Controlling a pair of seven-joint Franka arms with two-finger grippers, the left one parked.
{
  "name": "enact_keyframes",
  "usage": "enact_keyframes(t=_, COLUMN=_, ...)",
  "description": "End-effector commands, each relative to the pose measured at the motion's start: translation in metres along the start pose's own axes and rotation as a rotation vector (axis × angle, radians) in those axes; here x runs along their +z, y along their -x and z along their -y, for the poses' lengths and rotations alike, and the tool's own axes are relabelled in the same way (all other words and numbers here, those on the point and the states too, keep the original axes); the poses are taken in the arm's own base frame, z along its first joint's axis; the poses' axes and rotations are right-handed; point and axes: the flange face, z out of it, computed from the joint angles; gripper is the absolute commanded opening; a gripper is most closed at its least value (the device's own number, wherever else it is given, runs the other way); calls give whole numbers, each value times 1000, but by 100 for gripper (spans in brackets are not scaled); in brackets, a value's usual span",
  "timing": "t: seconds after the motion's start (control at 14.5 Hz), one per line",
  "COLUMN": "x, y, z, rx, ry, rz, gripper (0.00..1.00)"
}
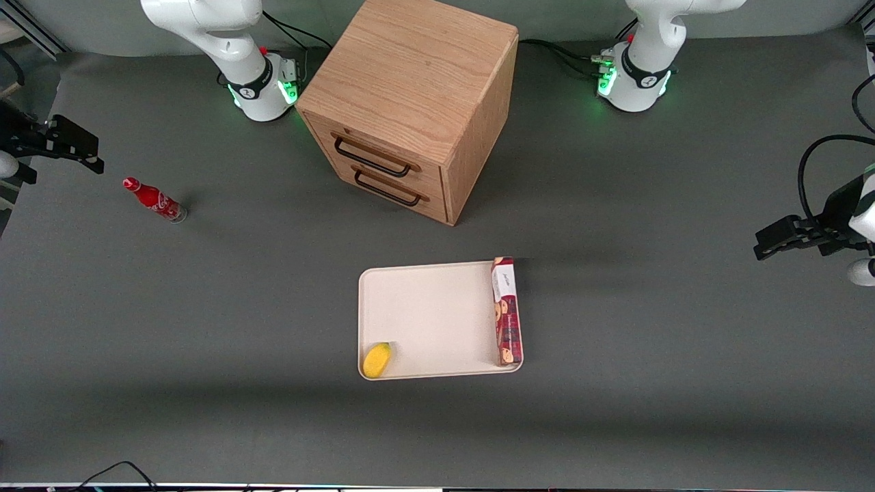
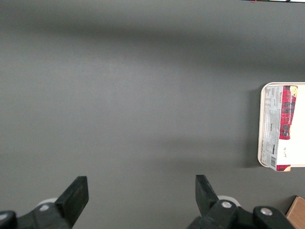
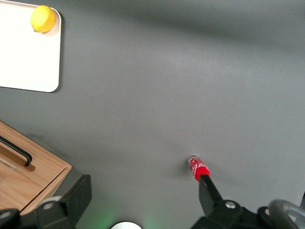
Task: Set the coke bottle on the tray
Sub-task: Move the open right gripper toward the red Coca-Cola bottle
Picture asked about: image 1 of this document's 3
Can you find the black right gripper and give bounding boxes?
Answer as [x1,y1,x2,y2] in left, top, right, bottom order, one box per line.
[0,101,105,174]

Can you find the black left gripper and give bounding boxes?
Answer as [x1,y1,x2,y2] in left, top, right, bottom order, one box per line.
[754,176,869,262]

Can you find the red coke bottle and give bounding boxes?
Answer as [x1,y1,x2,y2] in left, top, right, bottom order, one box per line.
[122,176,188,225]

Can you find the cream plastic tray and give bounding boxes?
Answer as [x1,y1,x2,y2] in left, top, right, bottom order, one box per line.
[358,259,525,381]

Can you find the red tartan cookie box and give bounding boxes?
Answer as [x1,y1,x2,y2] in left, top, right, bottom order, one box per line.
[491,256,524,367]

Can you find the wooden drawer cabinet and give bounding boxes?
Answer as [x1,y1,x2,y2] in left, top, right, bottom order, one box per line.
[295,0,520,227]

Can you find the wooden drawer front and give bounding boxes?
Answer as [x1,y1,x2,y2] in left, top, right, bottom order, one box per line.
[304,113,447,199]
[318,145,452,226]

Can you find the yellow lemon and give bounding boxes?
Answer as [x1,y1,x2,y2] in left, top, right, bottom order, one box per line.
[362,342,394,379]

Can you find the black looped gripper cable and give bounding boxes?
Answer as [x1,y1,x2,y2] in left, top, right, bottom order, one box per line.
[798,134,875,230]

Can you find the black curved cable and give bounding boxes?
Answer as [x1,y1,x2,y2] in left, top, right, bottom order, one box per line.
[0,48,27,88]
[851,73,875,135]

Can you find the aluminium frame profile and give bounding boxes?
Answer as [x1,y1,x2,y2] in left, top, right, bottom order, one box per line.
[0,0,70,59]

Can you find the black right arm base cable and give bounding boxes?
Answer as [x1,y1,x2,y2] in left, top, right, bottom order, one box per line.
[261,10,336,53]

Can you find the black arm base cable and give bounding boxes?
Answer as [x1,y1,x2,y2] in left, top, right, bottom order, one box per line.
[517,38,608,78]
[261,10,336,53]

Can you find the black left arm base cable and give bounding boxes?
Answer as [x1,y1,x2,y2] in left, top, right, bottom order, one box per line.
[517,38,608,78]

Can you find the black metal drawer handle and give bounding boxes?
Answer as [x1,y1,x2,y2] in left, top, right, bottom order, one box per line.
[353,166,430,208]
[332,132,422,179]

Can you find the black table edge cable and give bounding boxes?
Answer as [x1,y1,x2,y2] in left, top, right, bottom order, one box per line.
[65,461,162,492]

